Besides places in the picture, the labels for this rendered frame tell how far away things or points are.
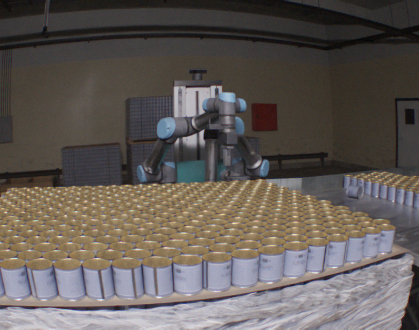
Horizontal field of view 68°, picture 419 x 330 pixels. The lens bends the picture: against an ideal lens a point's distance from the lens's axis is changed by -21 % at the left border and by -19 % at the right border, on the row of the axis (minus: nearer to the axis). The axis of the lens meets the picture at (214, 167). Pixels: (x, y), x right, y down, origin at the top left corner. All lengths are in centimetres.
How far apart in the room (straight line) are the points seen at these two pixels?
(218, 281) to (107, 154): 742
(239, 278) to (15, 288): 52
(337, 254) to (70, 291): 67
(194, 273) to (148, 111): 754
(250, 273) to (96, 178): 746
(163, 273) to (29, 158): 935
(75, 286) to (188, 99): 205
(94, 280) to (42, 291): 13
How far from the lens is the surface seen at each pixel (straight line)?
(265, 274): 89
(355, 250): 103
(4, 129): 1002
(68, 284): 80
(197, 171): 260
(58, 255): 90
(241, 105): 187
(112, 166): 819
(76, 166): 820
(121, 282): 79
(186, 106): 265
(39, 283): 80
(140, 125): 824
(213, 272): 83
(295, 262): 91
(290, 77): 1147
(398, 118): 983
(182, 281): 82
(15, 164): 1016
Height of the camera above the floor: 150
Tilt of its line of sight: 7 degrees down
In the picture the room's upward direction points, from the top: 1 degrees counter-clockwise
